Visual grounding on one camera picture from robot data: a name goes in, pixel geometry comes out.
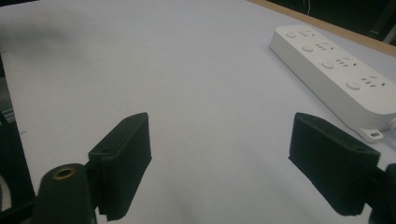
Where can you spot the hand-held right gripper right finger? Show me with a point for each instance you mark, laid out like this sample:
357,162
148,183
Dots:
330,161

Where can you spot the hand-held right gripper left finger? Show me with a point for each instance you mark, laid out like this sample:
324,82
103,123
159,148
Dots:
123,161

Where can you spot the white power strip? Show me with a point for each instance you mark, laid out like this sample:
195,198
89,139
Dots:
336,71

